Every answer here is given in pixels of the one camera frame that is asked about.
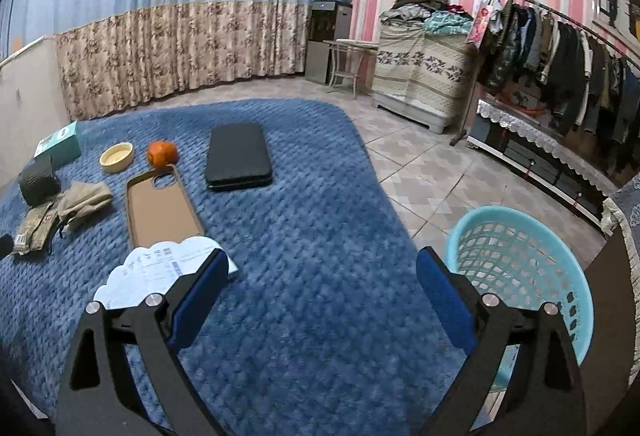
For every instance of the blue floral curtain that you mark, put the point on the blue floral curtain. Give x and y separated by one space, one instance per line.
117 54

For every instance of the small metal stool table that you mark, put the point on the small metal stool table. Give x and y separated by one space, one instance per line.
346 58

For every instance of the patterned cloth covered chest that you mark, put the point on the patterned cloth covered chest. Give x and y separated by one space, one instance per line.
425 78

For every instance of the hanging dark clothes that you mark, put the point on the hanging dark clothes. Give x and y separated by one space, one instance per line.
559 76

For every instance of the metal clothes rack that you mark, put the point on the metal clothes rack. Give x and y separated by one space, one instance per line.
630 56

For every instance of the light blue laundry basket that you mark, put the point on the light blue laundry basket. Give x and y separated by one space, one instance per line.
521 261

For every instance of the white paper receipt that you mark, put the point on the white paper receipt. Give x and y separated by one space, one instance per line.
153 270

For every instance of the white cabinet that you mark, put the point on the white cabinet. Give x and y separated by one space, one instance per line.
31 104

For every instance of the whole orange tangerine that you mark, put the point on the whole orange tangerine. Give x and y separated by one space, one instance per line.
162 153

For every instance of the black ribbed cylinder cup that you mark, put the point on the black ribbed cylinder cup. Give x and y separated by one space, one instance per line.
38 181

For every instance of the cream round lid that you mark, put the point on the cream round lid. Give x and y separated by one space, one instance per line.
117 158

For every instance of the black flat wallet case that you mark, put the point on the black flat wallet case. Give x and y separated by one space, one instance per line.
237 157

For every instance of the blue patterned sofa cover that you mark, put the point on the blue patterned sofa cover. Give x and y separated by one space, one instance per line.
621 209

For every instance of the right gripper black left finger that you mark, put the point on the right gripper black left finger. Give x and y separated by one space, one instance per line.
98 395

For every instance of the blue quilted table cover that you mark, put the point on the blue quilted table cover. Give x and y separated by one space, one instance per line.
326 330

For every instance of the teal tissue box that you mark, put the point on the teal tissue box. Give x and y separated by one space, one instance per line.
60 147

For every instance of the grey water dispenser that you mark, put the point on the grey water dispenser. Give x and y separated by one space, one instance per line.
329 20

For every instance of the beige work glove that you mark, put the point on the beige work glove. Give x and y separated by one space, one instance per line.
81 201

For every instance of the brown phone case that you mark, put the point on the brown phone case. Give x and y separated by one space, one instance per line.
159 209

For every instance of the pile of folded clothes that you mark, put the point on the pile of folded clothes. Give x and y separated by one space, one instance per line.
431 16

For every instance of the low lace covered bench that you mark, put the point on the low lace covered bench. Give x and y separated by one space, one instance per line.
540 157

